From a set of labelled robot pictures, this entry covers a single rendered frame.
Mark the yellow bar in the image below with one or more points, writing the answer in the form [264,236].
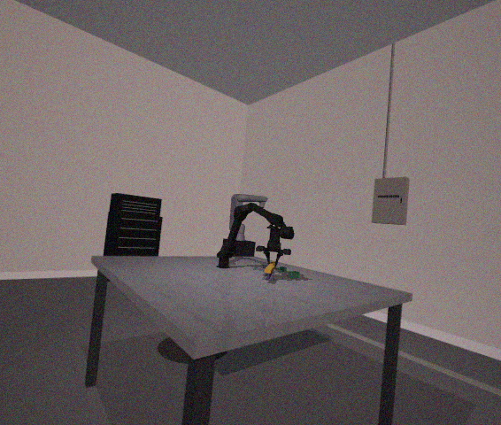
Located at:
[269,269]

